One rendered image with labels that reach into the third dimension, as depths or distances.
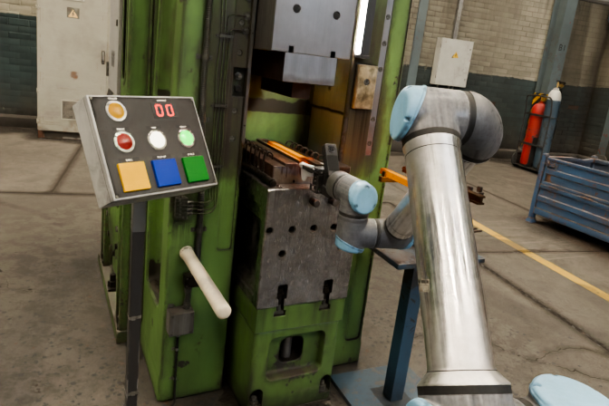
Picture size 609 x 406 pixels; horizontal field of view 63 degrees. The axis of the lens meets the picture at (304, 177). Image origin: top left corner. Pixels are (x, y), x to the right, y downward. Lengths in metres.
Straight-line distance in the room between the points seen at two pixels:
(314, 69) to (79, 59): 5.43
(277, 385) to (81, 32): 5.60
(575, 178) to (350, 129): 3.58
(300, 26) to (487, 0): 7.75
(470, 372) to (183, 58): 1.28
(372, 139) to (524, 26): 7.88
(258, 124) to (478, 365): 1.56
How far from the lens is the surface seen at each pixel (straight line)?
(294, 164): 1.76
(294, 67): 1.70
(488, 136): 1.09
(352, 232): 1.48
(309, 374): 2.12
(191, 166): 1.46
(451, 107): 1.04
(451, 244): 0.91
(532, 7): 9.91
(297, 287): 1.87
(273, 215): 1.71
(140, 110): 1.44
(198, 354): 2.10
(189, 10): 1.73
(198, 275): 1.68
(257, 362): 1.98
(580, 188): 5.30
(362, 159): 2.07
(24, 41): 7.71
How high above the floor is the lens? 1.35
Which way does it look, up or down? 13 degrees down
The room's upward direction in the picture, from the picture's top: 7 degrees clockwise
